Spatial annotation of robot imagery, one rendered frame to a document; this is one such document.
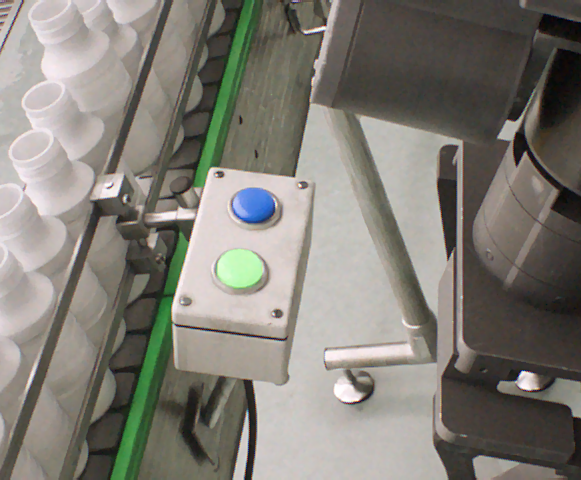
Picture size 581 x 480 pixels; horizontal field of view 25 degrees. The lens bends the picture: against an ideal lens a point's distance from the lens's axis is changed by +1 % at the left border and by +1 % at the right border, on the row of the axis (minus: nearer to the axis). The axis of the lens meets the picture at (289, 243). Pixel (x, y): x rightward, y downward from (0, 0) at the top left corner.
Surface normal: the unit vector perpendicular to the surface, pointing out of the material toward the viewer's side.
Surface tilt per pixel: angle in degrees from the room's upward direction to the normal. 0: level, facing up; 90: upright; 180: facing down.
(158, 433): 90
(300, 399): 0
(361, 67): 79
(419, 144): 0
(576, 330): 29
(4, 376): 48
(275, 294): 20
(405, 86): 85
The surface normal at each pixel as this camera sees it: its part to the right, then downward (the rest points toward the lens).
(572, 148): -0.68, 0.49
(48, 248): 0.37, -0.26
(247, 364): -0.15, 0.73
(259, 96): 0.94, -0.11
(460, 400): 0.18, -0.62
